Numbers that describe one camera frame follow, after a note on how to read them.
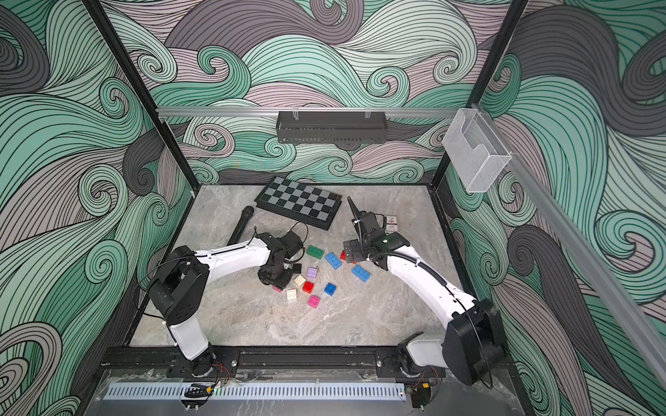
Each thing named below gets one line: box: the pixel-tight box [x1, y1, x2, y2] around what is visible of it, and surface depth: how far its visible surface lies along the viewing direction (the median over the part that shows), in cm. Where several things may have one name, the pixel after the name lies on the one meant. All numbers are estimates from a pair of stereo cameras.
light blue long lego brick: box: [324, 252, 343, 270], surface depth 97 cm
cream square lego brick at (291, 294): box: [286, 287, 298, 300], surface depth 87 cm
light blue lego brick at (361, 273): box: [351, 264, 372, 284], surface depth 92 cm
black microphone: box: [226, 205, 255, 247], surface depth 106 cm
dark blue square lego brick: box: [324, 282, 338, 297], surface depth 89 cm
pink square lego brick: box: [307, 294, 321, 309], surface depth 87 cm
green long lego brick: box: [306, 244, 325, 260], surface depth 99 cm
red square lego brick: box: [301, 280, 315, 294], surface depth 89 cm
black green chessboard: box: [254, 175, 343, 231], surface depth 112 cm
